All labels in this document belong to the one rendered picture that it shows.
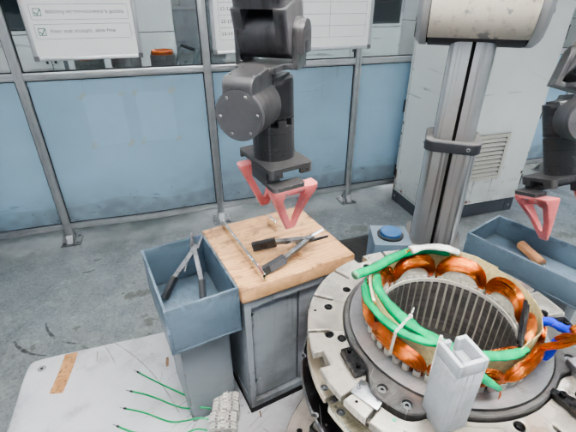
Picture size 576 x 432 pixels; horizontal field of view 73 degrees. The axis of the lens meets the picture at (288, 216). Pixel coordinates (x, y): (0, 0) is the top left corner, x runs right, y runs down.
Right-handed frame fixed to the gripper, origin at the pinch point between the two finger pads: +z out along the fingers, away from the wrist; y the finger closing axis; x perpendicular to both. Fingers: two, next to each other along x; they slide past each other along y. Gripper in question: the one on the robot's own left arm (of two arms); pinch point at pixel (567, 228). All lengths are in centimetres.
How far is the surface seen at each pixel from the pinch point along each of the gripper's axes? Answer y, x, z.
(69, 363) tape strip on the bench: -89, 28, 16
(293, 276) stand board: -43.5, 4.3, -1.1
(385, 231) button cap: -23.2, 16.3, -0.7
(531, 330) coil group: -24.0, -20.0, 0.6
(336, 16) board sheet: 36, 198, -82
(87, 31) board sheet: -105, 184, -89
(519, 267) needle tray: -6.8, 2.3, 5.8
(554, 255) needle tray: 3.1, 5.8, 7.1
